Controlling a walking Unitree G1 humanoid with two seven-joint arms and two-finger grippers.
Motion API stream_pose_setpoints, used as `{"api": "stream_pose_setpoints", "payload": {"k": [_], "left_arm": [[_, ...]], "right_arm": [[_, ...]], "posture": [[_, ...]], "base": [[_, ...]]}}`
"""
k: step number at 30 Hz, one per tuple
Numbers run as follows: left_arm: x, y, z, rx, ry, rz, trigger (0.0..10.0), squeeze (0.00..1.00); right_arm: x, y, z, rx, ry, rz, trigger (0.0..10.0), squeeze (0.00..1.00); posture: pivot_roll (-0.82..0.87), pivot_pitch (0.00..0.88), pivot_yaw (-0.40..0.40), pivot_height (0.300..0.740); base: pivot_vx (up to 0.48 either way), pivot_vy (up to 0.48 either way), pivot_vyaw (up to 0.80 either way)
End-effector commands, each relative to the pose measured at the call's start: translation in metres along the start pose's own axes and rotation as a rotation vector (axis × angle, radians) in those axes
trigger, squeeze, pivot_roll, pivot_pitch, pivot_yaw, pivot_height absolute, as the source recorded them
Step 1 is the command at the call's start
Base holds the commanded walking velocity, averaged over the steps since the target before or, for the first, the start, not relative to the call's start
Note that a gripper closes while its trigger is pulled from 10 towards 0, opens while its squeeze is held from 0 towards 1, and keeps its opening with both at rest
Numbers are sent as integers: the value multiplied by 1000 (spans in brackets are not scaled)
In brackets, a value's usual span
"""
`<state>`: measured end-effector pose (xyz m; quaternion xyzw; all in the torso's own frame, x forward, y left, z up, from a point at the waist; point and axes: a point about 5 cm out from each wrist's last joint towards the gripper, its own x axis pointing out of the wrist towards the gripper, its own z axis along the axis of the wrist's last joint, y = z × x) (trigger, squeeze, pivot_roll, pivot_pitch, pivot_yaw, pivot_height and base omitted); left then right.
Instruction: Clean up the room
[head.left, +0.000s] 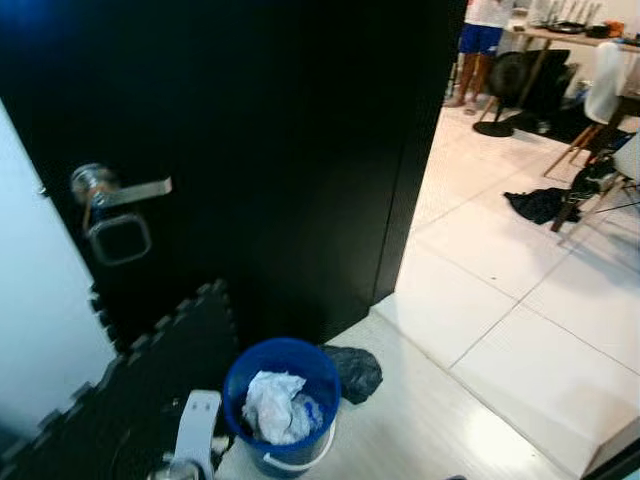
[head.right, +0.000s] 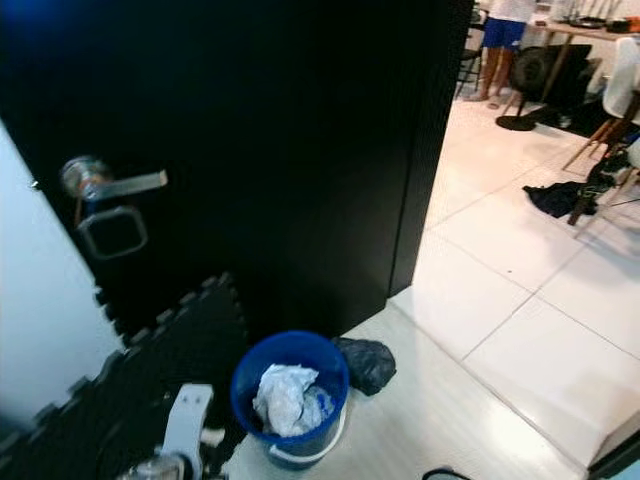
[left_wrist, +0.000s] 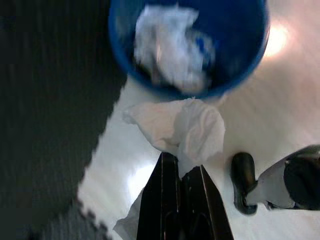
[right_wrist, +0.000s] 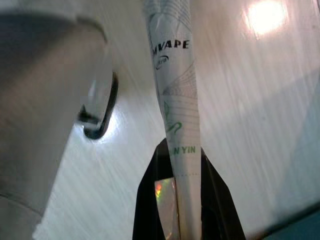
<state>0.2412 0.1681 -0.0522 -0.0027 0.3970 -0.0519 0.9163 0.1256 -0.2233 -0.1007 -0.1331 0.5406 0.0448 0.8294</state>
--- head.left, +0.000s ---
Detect black cloth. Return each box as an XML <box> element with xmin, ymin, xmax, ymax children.
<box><xmin>503</xmin><ymin>186</ymin><xmax>583</xmax><ymax>227</ymax></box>

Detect white chair wooden legs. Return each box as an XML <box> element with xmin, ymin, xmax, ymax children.
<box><xmin>543</xmin><ymin>40</ymin><xmax>629</xmax><ymax>179</ymax></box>

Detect black case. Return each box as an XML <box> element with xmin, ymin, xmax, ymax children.
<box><xmin>520</xmin><ymin>45</ymin><xmax>583</xmax><ymax>116</ymax></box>

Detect black standing fan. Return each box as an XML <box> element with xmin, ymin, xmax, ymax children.
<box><xmin>472</xmin><ymin>50</ymin><xmax>549</xmax><ymax>138</ymax></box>

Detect wooden table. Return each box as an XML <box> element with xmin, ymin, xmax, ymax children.
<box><xmin>505</xmin><ymin>20</ymin><xmax>640</xmax><ymax>111</ymax></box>

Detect person in blue shorts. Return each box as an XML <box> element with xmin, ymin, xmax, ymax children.
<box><xmin>445</xmin><ymin>0</ymin><xmax>518</xmax><ymax>109</ymax></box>

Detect black plastic bag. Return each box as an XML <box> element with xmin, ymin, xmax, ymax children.
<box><xmin>322</xmin><ymin>345</ymin><xmax>384</xmax><ymax>405</ymax></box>

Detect blue plastic bucket bin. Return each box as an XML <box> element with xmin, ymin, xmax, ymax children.
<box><xmin>222</xmin><ymin>337</ymin><xmax>343</xmax><ymax>478</ymax></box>

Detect black door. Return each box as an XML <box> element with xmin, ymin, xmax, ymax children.
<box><xmin>0</xmin><ymin>0</ymin><xmax>468</xmax><ymax>351</ymax></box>

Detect crumpled white paper wad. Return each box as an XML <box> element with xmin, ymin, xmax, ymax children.
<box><xmin>242</xmin><ymin>370</ymin><xmax>313</xmax><ymax>446</ymax></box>

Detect black foam puzzle mat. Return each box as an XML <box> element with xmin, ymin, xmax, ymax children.
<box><xmin>0</xmin><ymin>280</ymin><xmax>246</xmax><ymax>480</ymax></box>

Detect black door frame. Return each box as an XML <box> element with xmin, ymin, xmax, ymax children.
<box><xmin>585</xmin><ymin>437</ymin><xmax>640</xmax><ymax>480</ymax></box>

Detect grey loop on handle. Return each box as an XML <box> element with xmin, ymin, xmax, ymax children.
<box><xmin>83</xmin><ymin>208</ymin><xmax>154</xmax><ymax>267</ymax></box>

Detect silver lever door handle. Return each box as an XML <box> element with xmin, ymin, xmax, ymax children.
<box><xmin>68</xmin><ymin>162</ymin><xmax>174</xmax><ymax>211</ymax></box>

